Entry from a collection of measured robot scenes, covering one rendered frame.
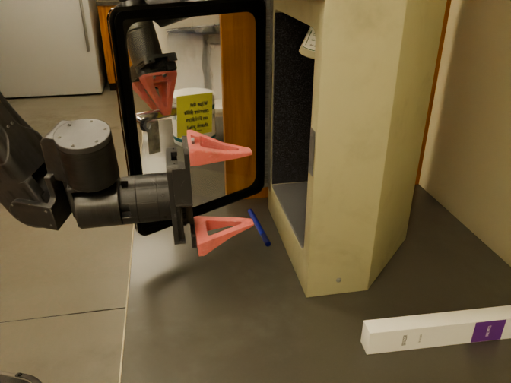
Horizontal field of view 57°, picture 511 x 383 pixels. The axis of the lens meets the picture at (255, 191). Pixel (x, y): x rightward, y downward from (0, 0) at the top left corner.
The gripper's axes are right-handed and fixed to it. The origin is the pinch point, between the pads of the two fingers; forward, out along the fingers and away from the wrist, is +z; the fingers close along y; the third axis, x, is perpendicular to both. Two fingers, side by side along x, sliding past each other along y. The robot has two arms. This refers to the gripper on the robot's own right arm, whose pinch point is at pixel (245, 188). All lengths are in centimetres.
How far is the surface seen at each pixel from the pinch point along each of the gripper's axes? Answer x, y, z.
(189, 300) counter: 12.3, -26.2, -8.2
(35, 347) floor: 107, -119, -74
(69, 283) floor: 149, -119, -67
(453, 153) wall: 40, -16, 54
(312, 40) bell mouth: 21.2, 13.6, 14.1
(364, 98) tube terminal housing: 9.2, 7.5, 18.4
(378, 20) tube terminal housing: 9.1, 17.7, 19.2
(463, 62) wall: 43, 4, 55
